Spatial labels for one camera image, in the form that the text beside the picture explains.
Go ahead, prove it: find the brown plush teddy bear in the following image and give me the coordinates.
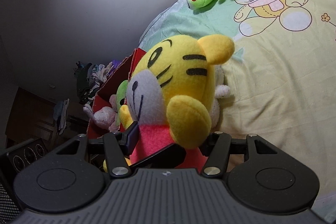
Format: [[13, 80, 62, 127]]
[[83, 94, 118, 132]]

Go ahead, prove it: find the green plush pea pod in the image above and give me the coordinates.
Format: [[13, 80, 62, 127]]
[[116, 80, 128, 125]]

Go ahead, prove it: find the white pink plush rabbit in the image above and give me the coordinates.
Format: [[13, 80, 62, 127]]
[[210, 65, 231, 128]]

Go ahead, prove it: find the yellow tiger plush toy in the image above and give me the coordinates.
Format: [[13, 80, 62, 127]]
[[120, 34, 235, 170]]

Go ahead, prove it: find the red cardboard box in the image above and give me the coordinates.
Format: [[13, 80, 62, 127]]
[[87, 48, 146, 139]]

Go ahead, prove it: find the pile of clothes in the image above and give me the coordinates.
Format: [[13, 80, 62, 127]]
[[74, 60, 121, 105]]

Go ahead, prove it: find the cartoon bear bed sheet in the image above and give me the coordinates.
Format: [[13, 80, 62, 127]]
[[139, 0, 335, 223]]

